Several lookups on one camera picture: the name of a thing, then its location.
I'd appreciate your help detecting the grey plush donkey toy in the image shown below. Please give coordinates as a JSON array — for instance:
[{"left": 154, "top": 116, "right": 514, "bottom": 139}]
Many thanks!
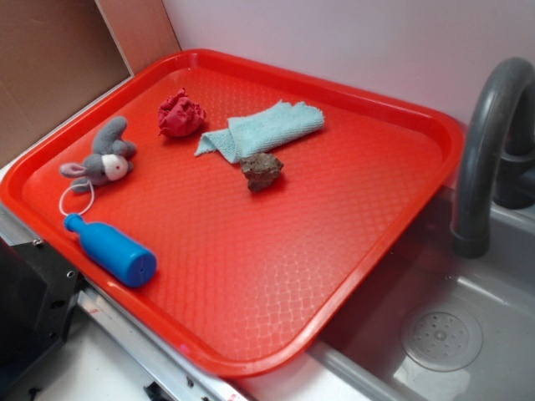
[{"left": 59, "top": 116, "right": 137, "bottom": 193}]

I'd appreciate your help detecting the brown grey rock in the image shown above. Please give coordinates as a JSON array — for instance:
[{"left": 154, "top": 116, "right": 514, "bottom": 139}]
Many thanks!
[{"left": 240, "top": 152, "right": 284, "bottom": 193}]

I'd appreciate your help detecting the grey plastic sink basin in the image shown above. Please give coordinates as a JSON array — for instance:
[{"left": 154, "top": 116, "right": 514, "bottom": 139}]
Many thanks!
[{"left": 309, "top": 190, "right": 534, "bottom": 400}]

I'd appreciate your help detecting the red plastic tray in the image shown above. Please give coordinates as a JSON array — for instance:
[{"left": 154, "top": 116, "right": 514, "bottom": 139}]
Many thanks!
[{"left": 1, "top": 49, "right": 464, "bottom": 378}]

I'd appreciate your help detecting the brown cardboard panel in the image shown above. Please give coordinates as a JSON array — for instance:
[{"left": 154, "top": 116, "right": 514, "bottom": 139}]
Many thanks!
[{"left": 1, "top": 1, "right": 181, "bottom": 165}]

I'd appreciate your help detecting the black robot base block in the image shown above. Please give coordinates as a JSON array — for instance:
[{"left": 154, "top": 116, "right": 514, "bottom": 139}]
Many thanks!
[{"left": 1, "top": 241, "right": 81, "bottom": 393}]

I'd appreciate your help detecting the blue plastic toy bottle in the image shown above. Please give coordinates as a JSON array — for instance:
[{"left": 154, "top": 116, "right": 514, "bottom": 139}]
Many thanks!
[{"left": 64, "top": 214, "right": 157, "bottom": 288}]

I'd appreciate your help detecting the crumpled red paper ball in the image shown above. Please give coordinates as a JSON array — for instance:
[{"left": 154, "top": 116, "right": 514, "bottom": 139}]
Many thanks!
[{"left": 157, "top": 88, "right": 207, "bottom": 138}]

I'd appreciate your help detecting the round sink drain strainer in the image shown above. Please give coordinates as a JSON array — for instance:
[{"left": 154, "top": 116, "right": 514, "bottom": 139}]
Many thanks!
[{"left": 400, "top": 302, "right": 483, "bottom": 373}]

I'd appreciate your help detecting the light blue folded cloth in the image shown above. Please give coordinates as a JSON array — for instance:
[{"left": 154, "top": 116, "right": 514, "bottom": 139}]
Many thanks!
[{"left": 195, "top": 101, "right": 325, "bottom": 164}]

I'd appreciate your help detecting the grey curved sink faucet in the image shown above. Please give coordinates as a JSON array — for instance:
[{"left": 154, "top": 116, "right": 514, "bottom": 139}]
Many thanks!
[{"left": 451, "top": 58, "right": 534, "bottom": 258}]

